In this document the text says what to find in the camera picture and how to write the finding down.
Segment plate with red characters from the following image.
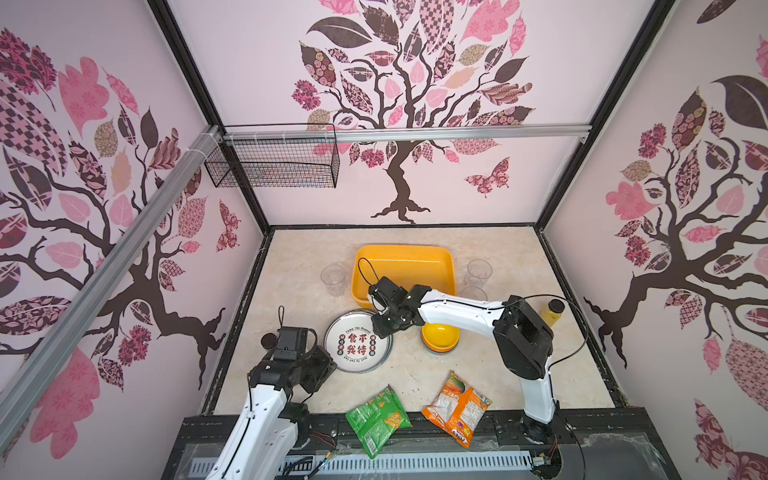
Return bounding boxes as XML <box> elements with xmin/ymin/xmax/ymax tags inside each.
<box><xmin>323</xmin><ymin>309</ymin><xmax>393</xmax><ymax>374</ymax></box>

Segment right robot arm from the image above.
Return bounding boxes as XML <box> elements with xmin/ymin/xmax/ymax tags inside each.
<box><xmin>368</xmin><ymin>277</ymin><xmax>558</xmax><ymax>445</ymax></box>

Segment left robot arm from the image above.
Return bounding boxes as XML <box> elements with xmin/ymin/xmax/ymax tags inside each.
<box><xmin>207</xmin><ymin>346</ymin><xmax>336</xmax><ymax>479</ymax></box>

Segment yellow plastic bin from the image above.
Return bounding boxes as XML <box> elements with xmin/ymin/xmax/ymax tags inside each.
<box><xmin>351</xmin><ymin>245</ymin><xmax>456</xmax><ymax>309</ymax></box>

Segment yellow stacked bowls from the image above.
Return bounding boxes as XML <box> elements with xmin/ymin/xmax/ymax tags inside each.
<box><xmin>421</xmin><ymin>324</ymin><xmax>460</xmax><ymax>354</ymax></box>

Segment clear cup left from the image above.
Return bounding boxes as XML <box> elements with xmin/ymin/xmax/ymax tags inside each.
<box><xmin>321</xmin><ymin>264</ymin><xmax>347</xmax><ymax>297</ymax></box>

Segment clear cup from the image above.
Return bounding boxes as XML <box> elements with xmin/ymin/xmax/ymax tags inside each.
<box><xmin>464</xmin><ymin>259</ymin><xmax>493</xmax><ymax>287</ymax></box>
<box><xmin>321</xmin><ymin>264</ymin><xmax>347</xmax><ymax>297</ymax></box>
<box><xmin>460</xmin><ymin>286</ymin><xmax>488</xmax><ymax>302</ymax></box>

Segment clear cup front right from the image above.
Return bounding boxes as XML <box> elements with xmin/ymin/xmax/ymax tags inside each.
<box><xmin>460</xmin><ymin>286</ymin><xmax>488</xmax><ymax>302</ymax></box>

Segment green snack bag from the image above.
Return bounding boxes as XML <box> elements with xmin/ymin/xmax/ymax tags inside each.
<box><xmin>345</xmin><ymin>386</ymin><xmax>412</xmax><ymax>459</ymax></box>

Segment clear cup back right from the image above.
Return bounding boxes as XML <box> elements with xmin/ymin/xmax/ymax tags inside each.
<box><xmin>464</xmin><ymin>259</ymin><xmax>493</xmax><ymax>287</ymax></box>

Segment orange snack bag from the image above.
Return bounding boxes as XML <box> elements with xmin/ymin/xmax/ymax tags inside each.
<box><xmin>422</xmin><ymin>370</ymin><xmax>492</xmax><ymax>448</ymax></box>

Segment yellow juice bottle black cap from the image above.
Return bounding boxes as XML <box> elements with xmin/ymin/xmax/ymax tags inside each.
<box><xmin>540</xmin><ymin>298</ymin><xmax>565</xmax><ymax>328</ymax></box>

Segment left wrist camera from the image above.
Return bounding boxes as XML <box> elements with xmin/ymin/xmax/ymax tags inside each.
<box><xmin>276</xmin><ymin>326</ymin><xmax>309</xmax><ymax>354</ymax></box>

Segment white slotted cable duct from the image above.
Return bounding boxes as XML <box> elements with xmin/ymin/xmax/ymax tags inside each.
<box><xmin>185</xmin><ymin>451</ymin><xmax>534</xmax><ymax>480</ymax></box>

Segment black wire basket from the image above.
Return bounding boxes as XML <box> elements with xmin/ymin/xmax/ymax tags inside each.
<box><xmin>204</xmin><ymin>122</ymin><xmax>341</xmax><ymax>189</ymax></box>

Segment aluminium rail back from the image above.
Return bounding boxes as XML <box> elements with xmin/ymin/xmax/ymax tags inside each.
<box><xmin>223</xmin><ymin>124</ymin><xmax>592</xmax><ymax>143</ymax></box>

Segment aluminium rail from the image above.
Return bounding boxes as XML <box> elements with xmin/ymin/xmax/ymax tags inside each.
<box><xmin>223</xmin><ymin>124</ymin><xmax>592</xmax><ymax>143</ymax></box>
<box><xmin>1</xmin><ymin>125</ymin><xmax>221</xmax><ymax>448</ymax></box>

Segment aluminium rail left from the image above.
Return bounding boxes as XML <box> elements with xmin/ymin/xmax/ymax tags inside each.
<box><xmin>1</xmin><ymin>125</ymin><xmax>221</xmax><ymax>448</ymax></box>

